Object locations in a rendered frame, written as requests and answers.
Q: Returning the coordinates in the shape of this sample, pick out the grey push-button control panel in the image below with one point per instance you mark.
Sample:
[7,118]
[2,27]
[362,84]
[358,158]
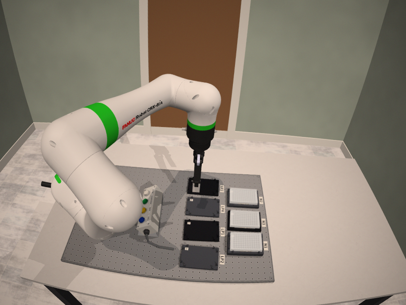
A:
[149,222]

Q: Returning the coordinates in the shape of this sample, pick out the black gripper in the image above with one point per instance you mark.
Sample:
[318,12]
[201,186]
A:
[198,154]

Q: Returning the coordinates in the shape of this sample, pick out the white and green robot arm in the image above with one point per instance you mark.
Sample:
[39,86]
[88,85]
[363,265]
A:
[98,196]

